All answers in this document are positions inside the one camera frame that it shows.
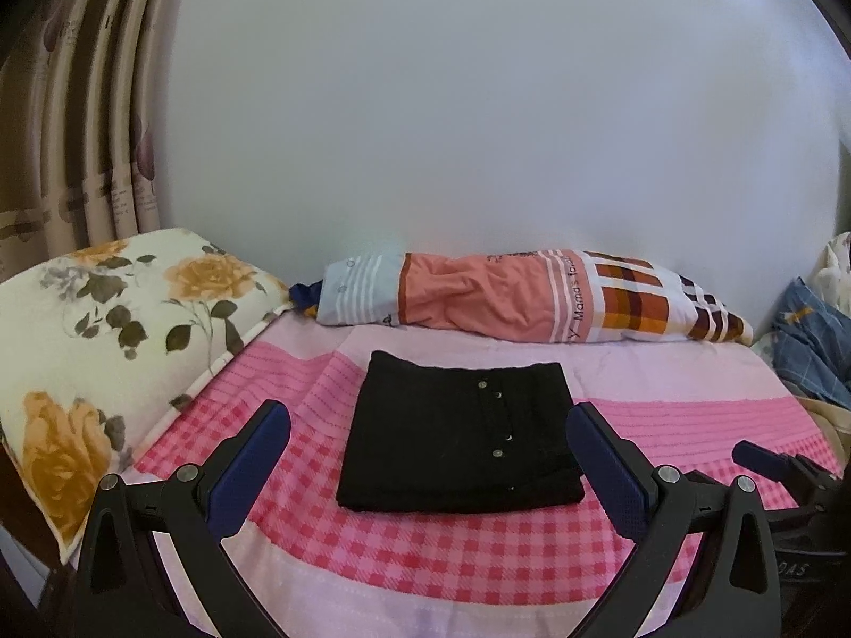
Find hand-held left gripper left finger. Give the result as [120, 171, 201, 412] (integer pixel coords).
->
[72, 399, 293, 638]

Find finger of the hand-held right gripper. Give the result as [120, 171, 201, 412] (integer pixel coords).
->
[730, 440, 840, 502]

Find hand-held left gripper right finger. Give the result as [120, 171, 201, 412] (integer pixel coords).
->
[564, 401, 783, 638]

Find black pants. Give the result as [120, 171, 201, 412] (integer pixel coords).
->
[336, 349, 587, 515]

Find beige cloth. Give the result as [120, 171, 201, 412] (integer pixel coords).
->
[793, 394, 851, 467]

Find blue plaid cloth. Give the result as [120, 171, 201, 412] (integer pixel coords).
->
[770, 276, 851, 414]

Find small dark blue cloth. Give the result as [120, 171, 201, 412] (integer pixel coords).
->
[288, 280, 324, 318]

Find floral pillow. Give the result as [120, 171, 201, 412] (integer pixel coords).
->
[0, 226, 295, 550]

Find pink checked bed sheet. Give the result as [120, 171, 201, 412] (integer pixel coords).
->
[128, 314, 847, 638]

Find white printed cloth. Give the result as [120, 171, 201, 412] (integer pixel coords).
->
[806, 232, 851, 315]

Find rolled orange plaid quilt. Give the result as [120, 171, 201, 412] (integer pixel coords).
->
[315, 247, 756, 347]

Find striped beige curtain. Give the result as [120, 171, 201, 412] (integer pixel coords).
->
[0, 0, 195, 288]

